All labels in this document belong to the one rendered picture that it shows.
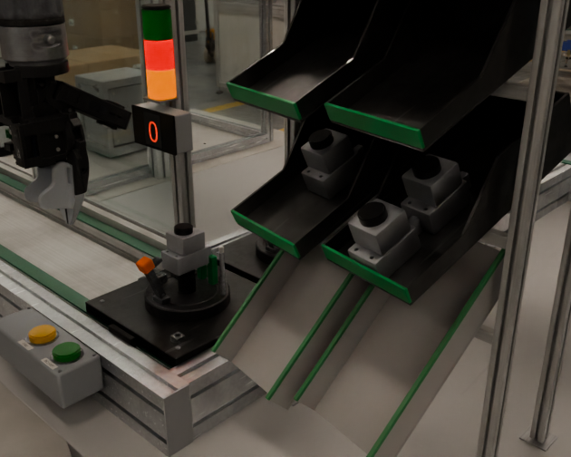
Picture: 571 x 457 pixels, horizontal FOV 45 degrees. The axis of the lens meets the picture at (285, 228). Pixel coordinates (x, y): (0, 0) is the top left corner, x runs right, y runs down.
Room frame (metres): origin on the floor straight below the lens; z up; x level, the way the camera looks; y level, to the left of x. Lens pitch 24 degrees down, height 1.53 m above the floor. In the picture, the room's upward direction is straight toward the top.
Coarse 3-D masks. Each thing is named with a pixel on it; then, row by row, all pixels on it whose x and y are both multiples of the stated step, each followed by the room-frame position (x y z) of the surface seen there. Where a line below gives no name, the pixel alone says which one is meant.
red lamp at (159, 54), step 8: (144, 40) 1.20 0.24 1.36; (168, 40) 1.19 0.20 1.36; (144, 48) 1.20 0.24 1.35; (152, 48) 1.18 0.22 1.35; (160, 48) 1.18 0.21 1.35; (168, 48) 1.19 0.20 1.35; (152, 56) 1.18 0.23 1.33; (160, 56) 1.18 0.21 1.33; (168, 56) 1.19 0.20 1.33; (152, 64) 1.18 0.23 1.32; (160, 64) 1.18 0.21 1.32; (168, 64) 1.19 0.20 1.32
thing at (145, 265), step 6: (144, 258) 0.94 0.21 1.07; (156, 258) 0.95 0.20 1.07; (138, 264) 0.93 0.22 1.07; (144, 264) 0.92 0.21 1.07; (150, 264) 0.93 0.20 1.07; (156, 264) 0.94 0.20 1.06; (144, 270) 0.92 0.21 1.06; (150, 270) 0.93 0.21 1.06; (150, 276) 0.93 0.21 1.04; (156, 276) 0.94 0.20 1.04; (150, 282) 0.94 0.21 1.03; (156, 282) 0.94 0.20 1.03; (156, 288) 0.94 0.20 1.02; (162, 288) 0.95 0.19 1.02; (156, 294) 0.95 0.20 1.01; (162, 294) 0.95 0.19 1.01
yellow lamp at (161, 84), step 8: (152, 72) 1.18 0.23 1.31; (160, 72) 1.18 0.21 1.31; (168, 72) 1.19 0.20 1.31; (152, 80) 1.18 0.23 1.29; (160, 80) 1.18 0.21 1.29; (168, 80) 1.19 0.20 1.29; (152, 88) 1.19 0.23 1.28; (160, 88) 1.18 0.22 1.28; (168, 88) 1.19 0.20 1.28; (152, 96) 1.19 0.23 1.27; (160, 96) 1.18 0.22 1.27; (168, 96) 1.19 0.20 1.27
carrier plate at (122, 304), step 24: (120, 288) 1.03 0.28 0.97; (144, 288) 1.03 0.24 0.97; (240, 288) 1.03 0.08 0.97; (96, 312) 0.96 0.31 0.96; (120, 312) 0.95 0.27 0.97; (144, 312) 0.95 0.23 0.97; (144, 336) 0.88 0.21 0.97; (168, 336) 0.88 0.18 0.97; (192, 336) 0.88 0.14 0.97; (216, 336) 0.88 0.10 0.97; (168, 360) 0.83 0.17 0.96
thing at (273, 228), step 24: (312, 120) 0.87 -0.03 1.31; (360, 144) 0.88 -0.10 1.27; (384, 144) 0.77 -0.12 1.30; (288, 168) 0.85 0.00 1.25; (360, 168) 0.75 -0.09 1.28; (384, 168) 0.78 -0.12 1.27; (264, 192) 0.82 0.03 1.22; (288, 192) 0.83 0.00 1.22; (312, 192) 0.81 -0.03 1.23; (360, 192) 0.75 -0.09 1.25; (240, 216) 0.78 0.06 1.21; (264, 216) 0.80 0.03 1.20; (288, 216) 0.78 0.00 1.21; (312, 216) 0.76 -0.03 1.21; (336, 216) 0.73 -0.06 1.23; (288, 240) 0.70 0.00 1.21; (312, 240) 0.71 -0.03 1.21
